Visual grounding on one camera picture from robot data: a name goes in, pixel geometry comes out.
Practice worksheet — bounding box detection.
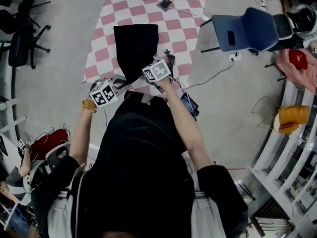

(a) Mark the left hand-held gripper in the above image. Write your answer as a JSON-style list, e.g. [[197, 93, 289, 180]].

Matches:
[[89, 74, 128, 108]]

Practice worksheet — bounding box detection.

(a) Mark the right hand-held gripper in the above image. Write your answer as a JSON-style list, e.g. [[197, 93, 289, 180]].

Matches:
[[142, 59, 172, 84]]

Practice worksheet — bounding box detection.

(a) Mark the black power cord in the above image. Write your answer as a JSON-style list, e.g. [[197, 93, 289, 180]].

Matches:
[[164, 49, 177, 81]]

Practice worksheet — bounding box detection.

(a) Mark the black cloth bag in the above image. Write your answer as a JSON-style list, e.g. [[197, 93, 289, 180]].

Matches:
[[113, 23, 159, 84]]

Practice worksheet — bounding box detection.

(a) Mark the person's right forearm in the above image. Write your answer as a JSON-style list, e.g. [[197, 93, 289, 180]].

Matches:
[[156, 79, 213, 173]]

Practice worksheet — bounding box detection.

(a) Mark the person's left forearm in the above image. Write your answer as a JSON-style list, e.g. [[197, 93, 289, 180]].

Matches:
[[68, 100, 100, 164]]

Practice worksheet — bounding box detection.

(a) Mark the black tablet blue screen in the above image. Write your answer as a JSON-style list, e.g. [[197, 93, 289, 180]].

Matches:
[[180, 93, 200, 121]]

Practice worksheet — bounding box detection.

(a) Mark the pink white checkered tablecloth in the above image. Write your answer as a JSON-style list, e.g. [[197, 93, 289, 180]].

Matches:
[[83, 0, 208, 99]]

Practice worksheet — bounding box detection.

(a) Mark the thin pink rod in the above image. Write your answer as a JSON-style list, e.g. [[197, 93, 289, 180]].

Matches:
[[170, 6, 199, 17]]

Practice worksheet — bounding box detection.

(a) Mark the small black stand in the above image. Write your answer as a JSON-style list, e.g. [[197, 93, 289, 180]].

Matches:
[[157, 0, 173, 12]]

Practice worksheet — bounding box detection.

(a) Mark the person's black clothing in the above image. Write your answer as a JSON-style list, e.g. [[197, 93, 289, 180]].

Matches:
[[31, 90, 248, 238]]

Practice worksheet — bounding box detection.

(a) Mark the red cloth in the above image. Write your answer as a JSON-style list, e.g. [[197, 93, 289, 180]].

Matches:
[[29, 128, 72, 156]]

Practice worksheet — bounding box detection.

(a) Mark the blue chair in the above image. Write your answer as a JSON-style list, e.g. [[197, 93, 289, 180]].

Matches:
[[200, 7, 282, 53]]

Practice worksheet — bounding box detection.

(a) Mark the white shelf unit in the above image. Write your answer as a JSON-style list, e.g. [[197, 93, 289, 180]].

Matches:
[[0, 97, 28, 133]]

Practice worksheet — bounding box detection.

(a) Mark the pink cloth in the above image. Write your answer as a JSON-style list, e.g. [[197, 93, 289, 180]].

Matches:
[[276, 48, 317, 95]]

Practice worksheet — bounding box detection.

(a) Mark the red round object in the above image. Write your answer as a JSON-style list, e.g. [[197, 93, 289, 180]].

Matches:
[[288, 50, 309, 70]]

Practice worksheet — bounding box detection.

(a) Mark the white shelving rack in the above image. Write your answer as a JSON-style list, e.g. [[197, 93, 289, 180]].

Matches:
[[249, 80, 317, 238]]

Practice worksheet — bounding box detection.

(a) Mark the grey metal radiator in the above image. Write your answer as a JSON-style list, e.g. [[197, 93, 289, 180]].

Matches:
[[252, 197, 298, 237]]

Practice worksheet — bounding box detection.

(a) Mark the amber bead bracelet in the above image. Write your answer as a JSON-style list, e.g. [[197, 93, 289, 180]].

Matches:
[[81, 98, 98, 114]]

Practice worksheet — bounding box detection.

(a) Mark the black floor cable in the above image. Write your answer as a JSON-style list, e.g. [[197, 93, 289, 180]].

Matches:
[[184, 58, 235, 90]]

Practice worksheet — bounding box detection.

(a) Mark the grey backpack strap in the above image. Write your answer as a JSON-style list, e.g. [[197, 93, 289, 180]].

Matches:
[[47, 165, 87, 238], [183, 152, 223, 238]]

